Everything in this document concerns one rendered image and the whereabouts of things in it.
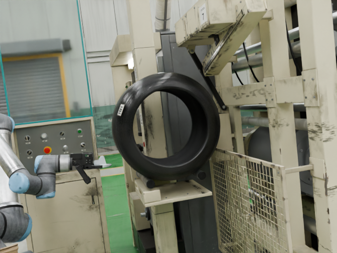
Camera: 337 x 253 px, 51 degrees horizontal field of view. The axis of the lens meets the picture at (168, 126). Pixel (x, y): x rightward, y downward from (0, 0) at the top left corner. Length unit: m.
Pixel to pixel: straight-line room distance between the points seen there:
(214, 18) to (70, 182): 1.50
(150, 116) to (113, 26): 9.20
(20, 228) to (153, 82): 0.99
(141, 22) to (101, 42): 8.97
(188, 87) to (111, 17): 9.59
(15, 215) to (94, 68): 9.33
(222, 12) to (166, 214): 1.27
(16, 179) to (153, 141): 0.85
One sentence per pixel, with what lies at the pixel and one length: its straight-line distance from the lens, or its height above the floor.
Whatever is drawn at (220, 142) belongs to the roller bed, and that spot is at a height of 1.02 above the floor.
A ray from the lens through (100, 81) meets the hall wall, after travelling 11.05.
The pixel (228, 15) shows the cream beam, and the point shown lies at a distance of 1.72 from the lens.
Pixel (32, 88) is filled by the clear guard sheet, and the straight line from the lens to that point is 2.57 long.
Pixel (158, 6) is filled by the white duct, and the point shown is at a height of 2.02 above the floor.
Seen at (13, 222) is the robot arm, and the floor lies 0.81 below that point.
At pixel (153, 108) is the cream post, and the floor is 1.28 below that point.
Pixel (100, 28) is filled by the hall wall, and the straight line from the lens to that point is 11.28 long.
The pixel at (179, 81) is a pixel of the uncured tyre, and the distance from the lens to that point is 1.83.
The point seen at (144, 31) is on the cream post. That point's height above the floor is 1.75.
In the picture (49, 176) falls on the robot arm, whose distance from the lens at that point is 1.86.
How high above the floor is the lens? 1.31
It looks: 4 degrees down
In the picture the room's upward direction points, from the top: 7 degrees counter-clockwise
